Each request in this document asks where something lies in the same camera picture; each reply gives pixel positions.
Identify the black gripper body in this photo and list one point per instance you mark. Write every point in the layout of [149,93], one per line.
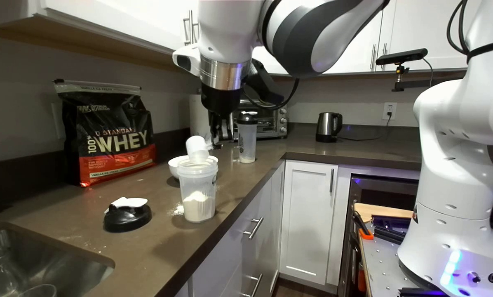
[221,101]

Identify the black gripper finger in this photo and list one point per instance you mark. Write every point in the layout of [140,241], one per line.
[214,132]
[229,126]

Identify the clear plastic measuring spoon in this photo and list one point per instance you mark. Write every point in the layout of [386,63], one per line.
[196,149]

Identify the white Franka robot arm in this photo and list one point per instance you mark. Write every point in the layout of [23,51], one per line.
[460,165]

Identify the shaker bottle with black lid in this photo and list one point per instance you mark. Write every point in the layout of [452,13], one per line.
[247,142]

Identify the silver toaster oven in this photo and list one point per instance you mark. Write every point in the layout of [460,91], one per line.
[271,121]

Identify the clear plastic deli container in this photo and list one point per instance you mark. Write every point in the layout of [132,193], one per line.
[196,192]

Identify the steel electric kettle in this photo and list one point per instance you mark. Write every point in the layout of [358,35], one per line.
[327,126]

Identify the black whey protein bag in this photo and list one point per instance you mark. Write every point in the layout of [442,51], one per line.
[107,142]

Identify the white base cabinet door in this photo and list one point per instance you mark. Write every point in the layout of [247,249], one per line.
[308,220]

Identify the black shaker lid white cap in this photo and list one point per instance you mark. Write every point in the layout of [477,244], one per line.
[127,218]

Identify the white base cabinet run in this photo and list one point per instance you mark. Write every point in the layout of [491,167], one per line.
[256,258]

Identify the wooden board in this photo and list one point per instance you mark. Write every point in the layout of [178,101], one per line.
[383,210]

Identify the black clamp bar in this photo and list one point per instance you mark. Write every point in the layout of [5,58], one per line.
[391,228]

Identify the stainless steel sink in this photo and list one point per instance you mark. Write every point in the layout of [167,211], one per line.
[64,264]

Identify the metal robot mounting plate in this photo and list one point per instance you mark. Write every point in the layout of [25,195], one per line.
[383,269]

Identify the white upper wall cabinet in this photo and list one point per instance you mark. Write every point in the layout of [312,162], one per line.
[421,27]
[91,22]

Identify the white wall outlet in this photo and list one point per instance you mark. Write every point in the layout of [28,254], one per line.
[389,109]

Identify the black camera stand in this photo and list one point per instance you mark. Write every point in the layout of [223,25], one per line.
[401,76]

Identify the black bar camera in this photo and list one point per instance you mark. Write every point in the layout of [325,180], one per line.
[402,56]

